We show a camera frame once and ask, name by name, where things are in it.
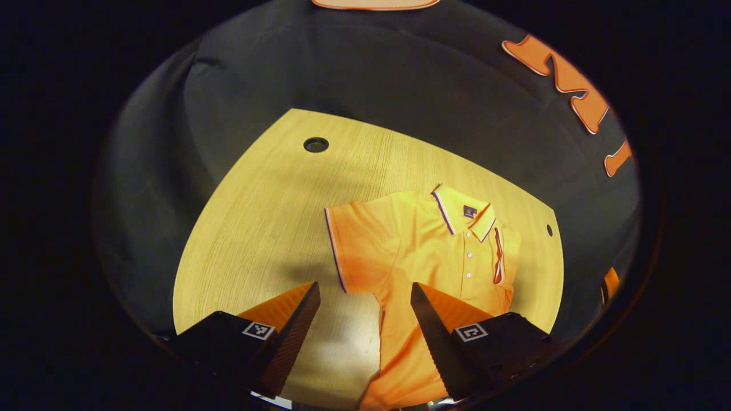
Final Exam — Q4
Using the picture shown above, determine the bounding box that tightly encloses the orange T-shirt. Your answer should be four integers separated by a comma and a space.
324, 183, 522, 411

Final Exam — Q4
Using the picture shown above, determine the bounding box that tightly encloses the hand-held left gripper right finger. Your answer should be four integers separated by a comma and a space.
410, 281, 566, 402

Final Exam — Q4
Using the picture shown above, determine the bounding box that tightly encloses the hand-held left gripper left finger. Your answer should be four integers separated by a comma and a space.
167, 281, 322, 400

